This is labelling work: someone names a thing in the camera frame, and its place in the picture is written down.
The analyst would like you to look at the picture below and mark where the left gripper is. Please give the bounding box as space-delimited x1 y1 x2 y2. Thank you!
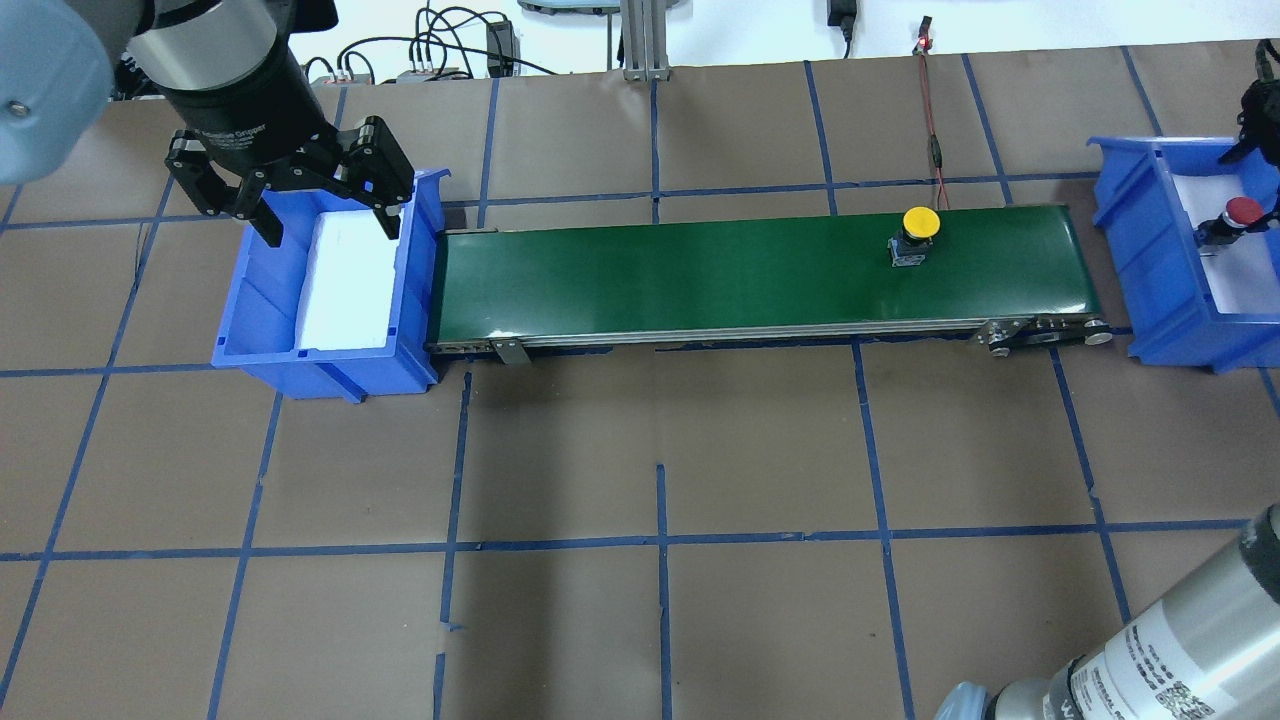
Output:
165 60 413 249

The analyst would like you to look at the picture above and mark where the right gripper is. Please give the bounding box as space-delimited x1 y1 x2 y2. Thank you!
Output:
1219 40 1279 167

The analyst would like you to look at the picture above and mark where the red push button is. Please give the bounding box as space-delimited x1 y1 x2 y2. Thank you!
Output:
1194 196 1268 249

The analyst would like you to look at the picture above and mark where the yellow push button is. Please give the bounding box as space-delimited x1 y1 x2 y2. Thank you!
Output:
887 206 941 268

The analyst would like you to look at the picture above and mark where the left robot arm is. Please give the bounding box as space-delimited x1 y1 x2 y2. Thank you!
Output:
1 1 415 247

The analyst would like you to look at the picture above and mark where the white foam pad left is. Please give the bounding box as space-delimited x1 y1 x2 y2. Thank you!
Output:
294 209 399 351

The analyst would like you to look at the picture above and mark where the white foam pad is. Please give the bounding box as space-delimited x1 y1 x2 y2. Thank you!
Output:
294 209 399 351
1172 176 1279 314

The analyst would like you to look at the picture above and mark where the white foam pad right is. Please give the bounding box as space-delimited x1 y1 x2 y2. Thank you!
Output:
1172 176 1279 314

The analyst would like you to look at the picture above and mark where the left blue bin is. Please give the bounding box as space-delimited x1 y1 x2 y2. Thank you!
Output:
211 168 449 404

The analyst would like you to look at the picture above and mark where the blue bin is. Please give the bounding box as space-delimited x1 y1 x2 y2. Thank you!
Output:
211 168 449 404
1089 136 1279 373

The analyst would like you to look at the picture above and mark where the right blue bin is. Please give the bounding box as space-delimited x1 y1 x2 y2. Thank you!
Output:
1089 136 1279 373

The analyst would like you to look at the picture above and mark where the green conveyor belt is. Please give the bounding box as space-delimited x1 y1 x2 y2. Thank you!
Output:
425 204 1114 357

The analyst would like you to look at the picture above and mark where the red black wire pair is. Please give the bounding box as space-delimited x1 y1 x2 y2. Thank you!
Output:
915 15 951 211

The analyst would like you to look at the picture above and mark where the aluminium frame post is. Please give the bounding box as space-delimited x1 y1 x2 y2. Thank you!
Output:
620 0 671 82

